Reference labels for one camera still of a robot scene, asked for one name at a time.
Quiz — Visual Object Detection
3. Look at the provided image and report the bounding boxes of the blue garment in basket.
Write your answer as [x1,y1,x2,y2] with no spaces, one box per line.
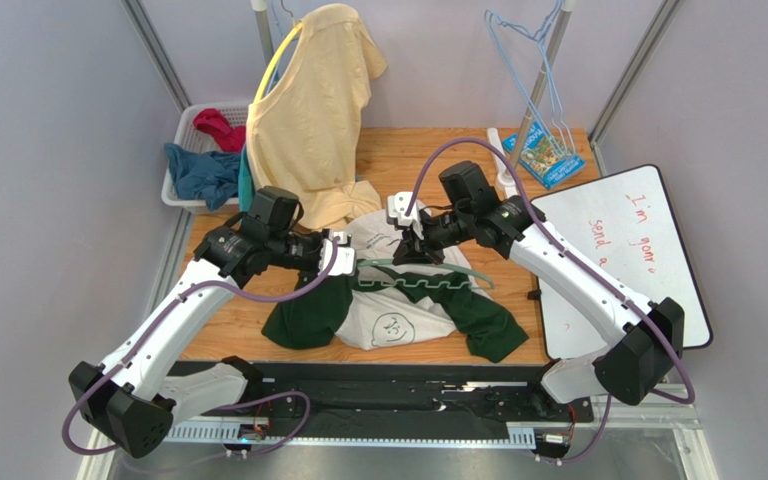
[163,143,241,211]

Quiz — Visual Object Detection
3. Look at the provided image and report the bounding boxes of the aluminium frame post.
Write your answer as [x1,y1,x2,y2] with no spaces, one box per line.
[121,0,191,111]
[588,0,685,147]

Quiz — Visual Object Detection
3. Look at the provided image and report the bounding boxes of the yellow plastic hanger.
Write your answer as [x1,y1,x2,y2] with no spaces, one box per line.
[254,21,303,102]

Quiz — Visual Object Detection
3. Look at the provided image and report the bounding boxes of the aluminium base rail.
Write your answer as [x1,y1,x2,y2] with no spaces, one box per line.
[77,375,718,480]

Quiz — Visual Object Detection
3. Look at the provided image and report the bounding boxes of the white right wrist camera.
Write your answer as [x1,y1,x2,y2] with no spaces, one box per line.
[385,192,425,232]

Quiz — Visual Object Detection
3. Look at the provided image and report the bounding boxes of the aluminium frame post right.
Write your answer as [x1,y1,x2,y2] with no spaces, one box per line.
[588,0,685,147]

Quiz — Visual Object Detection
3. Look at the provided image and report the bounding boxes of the aluminium frame post left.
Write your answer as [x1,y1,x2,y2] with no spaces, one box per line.
[121,0,191,111]

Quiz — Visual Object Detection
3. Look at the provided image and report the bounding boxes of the red garment in basket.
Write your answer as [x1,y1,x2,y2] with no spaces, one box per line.
[192,108,246,153]

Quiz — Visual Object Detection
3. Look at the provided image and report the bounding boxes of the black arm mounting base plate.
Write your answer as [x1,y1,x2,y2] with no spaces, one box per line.
[242,362,596,440]

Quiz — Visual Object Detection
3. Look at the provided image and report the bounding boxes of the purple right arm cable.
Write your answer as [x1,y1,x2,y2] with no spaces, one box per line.
[403,137,697,466]

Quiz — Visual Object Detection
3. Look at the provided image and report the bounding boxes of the cream yellow t-shirt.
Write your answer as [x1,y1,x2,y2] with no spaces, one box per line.
[245,3,388,230]

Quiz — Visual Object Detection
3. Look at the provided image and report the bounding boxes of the white plastic laundry basket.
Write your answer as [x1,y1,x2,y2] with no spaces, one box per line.
[161,99,250,215]

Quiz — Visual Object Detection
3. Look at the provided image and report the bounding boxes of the teal garment on hanger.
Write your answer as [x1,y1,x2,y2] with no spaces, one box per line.
[237,145,256,212]

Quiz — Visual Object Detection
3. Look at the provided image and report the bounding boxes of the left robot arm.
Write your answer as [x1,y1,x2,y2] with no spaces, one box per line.
[61,186,342,458]

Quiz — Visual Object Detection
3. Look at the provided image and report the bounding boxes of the white clothes rack base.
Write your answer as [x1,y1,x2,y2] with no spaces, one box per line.
[487,127,522,200]

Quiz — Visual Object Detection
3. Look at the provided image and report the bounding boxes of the white dry-erase board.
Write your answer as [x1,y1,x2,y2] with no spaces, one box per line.
[533,165,713,349]

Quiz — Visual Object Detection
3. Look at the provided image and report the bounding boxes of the green plastic hanger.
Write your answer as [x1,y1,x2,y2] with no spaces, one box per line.
[356,259,496,291]

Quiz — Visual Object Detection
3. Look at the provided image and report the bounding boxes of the green and white t-shirt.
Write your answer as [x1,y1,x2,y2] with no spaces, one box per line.
[261,210,529,363]

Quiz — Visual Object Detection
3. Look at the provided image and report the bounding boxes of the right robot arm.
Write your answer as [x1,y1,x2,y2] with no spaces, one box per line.
[386,161,685,406]

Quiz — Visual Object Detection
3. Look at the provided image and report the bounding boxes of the blue wire hanger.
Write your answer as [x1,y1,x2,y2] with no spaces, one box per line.
[483,1,577,159]

